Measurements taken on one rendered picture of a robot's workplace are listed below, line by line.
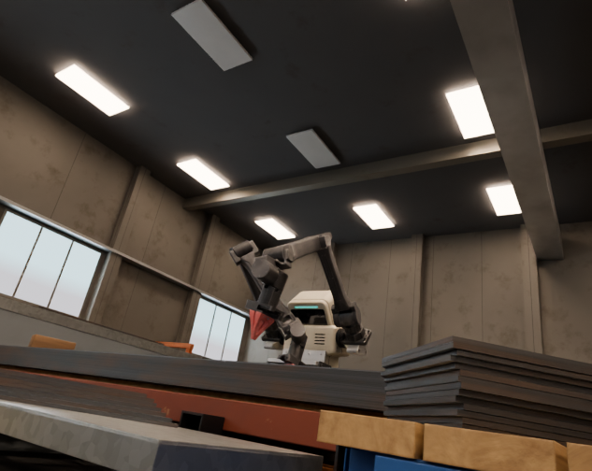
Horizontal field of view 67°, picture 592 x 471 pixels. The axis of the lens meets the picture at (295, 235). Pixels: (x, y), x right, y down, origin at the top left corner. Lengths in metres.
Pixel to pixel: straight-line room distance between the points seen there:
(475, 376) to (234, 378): 0.52
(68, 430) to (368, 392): 0.37
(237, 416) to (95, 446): 0.35
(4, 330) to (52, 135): 9.05
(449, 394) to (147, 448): 0.24
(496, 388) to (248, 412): 0.49
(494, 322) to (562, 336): 1.37
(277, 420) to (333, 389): 0.10
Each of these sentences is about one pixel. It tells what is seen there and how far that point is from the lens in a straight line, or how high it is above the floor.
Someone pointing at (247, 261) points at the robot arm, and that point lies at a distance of 1.86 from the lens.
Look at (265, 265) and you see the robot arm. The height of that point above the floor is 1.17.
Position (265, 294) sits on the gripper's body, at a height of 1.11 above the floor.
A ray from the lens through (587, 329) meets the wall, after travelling 11.26.
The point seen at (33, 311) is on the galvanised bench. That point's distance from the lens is 2.01.
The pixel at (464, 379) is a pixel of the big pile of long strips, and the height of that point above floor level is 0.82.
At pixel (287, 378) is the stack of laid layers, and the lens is 0.73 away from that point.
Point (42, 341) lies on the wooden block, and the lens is 1.59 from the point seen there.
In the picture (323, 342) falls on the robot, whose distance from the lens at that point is 2.01.
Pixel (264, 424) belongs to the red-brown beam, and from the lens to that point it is 0.75.
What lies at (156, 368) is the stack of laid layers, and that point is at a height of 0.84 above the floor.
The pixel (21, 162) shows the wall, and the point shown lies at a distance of 10.40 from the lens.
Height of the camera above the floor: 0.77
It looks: 23 degrees up
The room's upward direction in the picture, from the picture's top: 10 degrees clockwise
